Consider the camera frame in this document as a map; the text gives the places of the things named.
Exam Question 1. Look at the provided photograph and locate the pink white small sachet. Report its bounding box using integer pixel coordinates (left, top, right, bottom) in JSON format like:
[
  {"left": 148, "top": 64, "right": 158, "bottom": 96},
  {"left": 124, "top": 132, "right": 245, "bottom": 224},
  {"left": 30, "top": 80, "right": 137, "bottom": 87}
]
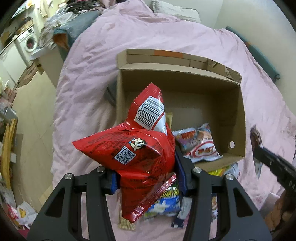
[{"left": 171, "top": 196, "right": 193, "bottom": 228}]

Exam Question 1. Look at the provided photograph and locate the yellow wooden chair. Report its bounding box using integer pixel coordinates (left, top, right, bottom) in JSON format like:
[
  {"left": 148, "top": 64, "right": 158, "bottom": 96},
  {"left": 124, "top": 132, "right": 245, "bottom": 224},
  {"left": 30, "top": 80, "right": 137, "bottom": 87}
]
[{"left": 1, "top": 118, "right": 18, "bottom": 190}]

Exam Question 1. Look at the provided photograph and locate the dark grey object behind box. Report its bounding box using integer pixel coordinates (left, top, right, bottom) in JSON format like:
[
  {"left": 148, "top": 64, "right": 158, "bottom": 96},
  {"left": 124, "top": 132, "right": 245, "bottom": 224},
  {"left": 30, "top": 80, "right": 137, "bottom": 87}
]
[{"left": 104, "top": 79, "right": 117, "bottom": 107}]

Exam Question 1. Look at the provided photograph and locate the person's right hand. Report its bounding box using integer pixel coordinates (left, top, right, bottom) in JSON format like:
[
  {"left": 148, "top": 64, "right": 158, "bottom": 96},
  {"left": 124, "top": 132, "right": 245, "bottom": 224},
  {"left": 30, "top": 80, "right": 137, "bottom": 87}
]
[{"left": 264, "top": 190, "right": 295, "bottom": 232}]

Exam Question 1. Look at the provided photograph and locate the teal bed edge cushion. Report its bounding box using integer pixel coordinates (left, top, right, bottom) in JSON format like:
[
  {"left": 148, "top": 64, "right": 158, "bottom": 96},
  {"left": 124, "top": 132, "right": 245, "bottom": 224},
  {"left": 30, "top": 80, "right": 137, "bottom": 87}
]
[{"left": 225, "top": 26, "right": 281, "bottom": 83}]

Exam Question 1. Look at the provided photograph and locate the pile of clothes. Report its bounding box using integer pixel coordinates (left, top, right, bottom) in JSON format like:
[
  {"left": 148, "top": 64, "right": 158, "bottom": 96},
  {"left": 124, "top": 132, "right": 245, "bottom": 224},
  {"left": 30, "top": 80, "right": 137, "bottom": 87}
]
[{"left": 38, "top": 1, "right": 105, "bottom": 50}]

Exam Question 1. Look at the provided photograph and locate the open cardboard box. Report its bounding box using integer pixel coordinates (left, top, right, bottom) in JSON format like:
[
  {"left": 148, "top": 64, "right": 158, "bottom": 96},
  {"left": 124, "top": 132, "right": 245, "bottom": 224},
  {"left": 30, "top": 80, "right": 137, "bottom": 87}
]
[{"left": 116, "top": 49, "right": 246, "bottom": 171}]

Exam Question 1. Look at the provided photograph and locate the grey pillow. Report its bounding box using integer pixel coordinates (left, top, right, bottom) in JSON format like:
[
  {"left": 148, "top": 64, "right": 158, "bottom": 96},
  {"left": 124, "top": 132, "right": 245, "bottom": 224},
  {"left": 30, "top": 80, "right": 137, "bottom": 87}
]
[{"left": 152, "top": 1, "right": 201, "bottom": 23}]

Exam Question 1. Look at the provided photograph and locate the pink bed duvet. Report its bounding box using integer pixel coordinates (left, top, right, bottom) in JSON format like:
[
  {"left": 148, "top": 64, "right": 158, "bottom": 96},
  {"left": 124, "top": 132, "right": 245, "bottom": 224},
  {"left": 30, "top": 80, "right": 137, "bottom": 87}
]
[{"left": 51, "top": 1, "right": 295, "bottom": 185}]

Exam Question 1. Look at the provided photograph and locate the white plastic bag on floor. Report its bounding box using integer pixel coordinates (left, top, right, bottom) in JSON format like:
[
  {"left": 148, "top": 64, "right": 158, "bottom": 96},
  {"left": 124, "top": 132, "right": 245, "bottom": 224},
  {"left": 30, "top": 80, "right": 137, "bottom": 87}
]
[{"left": 16, "top": 201, "right": 38, "bottom": 229}]

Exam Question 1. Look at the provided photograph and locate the white washing machine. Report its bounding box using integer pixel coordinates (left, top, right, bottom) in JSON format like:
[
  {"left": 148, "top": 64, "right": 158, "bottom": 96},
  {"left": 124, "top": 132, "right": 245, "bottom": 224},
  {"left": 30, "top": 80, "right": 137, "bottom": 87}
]
[{"left": 14, "top": 25, "right": 38, "bottom": 68}]

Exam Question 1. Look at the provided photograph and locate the white red snack packet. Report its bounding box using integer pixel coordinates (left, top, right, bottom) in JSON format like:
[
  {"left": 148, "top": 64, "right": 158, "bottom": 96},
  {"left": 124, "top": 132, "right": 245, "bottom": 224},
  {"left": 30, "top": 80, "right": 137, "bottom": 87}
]
[{"left": 172, "top": 123, "right": 223, "bottom": 163}]

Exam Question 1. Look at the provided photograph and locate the white kitchen cabinet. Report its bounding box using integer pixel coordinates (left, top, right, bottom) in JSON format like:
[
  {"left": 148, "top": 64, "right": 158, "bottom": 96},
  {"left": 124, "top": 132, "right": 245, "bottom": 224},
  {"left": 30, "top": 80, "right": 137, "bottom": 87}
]
[{"left": 1, "top": 41, "right": 27, "bottom": 84}]

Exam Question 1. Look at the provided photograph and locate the yellow snack bag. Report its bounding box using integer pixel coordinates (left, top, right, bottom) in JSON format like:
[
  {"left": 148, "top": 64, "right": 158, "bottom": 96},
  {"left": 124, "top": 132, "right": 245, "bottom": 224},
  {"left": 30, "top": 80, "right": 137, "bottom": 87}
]
[{"left": 208, "top": 165, "right": 230, "bottom": 177}]

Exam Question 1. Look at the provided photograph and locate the blue Lonely God chip bag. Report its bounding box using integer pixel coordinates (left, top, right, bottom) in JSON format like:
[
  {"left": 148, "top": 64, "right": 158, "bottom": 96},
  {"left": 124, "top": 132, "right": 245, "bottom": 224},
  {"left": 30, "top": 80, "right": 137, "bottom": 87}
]
[{"left": 142, "top": 181, "right": 181, "bottom": 220}]

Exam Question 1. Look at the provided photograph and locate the red snack bag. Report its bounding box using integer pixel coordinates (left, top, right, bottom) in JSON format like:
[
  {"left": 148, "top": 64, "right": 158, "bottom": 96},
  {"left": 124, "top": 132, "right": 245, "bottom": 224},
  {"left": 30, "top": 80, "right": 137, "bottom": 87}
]
[{"left": 72, "top": 83, "right": 175, "bottom": 223}]

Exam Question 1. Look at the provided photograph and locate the beige wafer stick packet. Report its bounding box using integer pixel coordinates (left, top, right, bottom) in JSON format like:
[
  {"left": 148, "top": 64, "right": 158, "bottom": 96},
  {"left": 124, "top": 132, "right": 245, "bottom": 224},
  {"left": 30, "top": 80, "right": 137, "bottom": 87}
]
[{"left": 118, "top": 209, "right": 135, "bottom": 232}]

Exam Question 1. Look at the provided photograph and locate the tan peanut snack packet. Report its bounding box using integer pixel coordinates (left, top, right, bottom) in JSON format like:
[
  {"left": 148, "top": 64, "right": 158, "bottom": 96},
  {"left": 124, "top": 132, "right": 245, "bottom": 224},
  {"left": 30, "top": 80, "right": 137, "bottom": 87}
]
[{"left": 166, "top": 113, "right": 173, "bottom": 129}]

